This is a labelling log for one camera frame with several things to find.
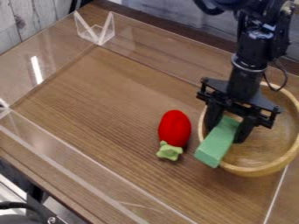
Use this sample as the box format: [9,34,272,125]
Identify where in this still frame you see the red plush strawberry toy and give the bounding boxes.
[156,110,192,161]

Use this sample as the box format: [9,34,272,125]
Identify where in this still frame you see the brown wooden bowl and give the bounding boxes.
[197,83,299,178]

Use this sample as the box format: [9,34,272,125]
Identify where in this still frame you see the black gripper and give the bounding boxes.
[196,77,282,144]

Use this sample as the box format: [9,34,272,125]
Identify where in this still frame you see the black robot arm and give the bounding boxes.
[192,0,294,144]

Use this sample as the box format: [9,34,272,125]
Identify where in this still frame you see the black metal stand bracket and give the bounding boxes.
[0,192,69,224]

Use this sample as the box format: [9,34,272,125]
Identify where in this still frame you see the green foam stick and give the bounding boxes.
[193,116,238,168]

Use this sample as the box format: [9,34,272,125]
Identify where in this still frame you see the clear acrylic tray wall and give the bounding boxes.
[0,7,299,224]

